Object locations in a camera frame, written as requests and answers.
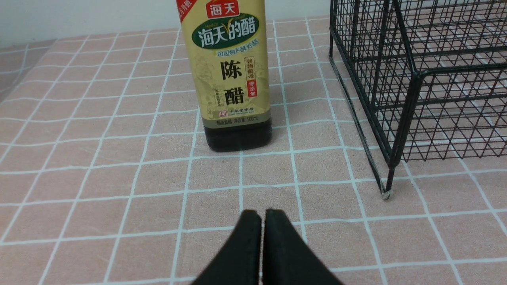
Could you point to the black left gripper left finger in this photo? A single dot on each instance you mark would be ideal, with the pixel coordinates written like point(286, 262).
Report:
point(237, 262)

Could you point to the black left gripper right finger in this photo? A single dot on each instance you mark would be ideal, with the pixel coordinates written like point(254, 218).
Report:
point(287, 260)

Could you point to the dark vinegar bottle yellow label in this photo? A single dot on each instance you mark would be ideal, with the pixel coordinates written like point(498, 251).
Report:
point(226, 42)

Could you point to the black wire mesh shelf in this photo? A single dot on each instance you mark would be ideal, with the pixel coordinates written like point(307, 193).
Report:
point(430, 76)

